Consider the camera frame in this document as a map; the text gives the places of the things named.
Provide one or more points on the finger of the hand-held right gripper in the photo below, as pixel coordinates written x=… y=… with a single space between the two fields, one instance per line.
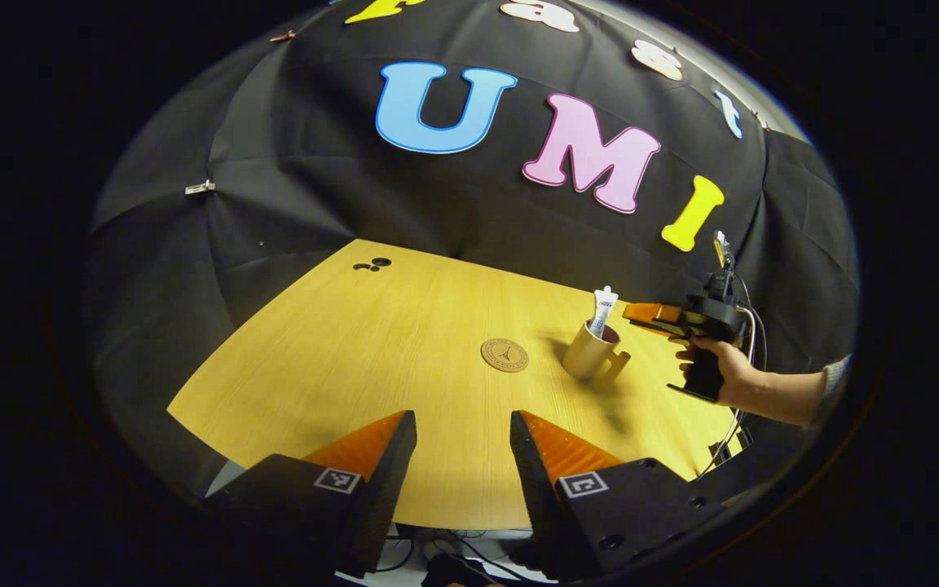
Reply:
x=663 y=328
x=653 y=311

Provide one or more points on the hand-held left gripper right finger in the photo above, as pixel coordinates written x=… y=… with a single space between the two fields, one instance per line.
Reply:
x=536 y=481

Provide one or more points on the wooden desktop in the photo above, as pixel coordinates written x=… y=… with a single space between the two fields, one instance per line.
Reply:
x=404 y=350

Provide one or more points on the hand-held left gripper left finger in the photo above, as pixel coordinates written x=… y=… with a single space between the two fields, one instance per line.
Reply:
x=384 y=481

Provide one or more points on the beige cup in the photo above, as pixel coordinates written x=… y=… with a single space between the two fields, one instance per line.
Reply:
x=588 y=355

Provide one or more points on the round brown coaster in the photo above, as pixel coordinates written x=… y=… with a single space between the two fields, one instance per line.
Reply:
x=505 y=355

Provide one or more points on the white clip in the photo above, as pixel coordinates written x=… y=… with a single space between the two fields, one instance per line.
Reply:
x=200 y=187

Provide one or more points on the white toothpaste tube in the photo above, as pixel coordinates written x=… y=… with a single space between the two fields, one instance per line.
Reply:
x=601 y=314

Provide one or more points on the copper clip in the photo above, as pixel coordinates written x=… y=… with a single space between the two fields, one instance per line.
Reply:
x=282 y=36

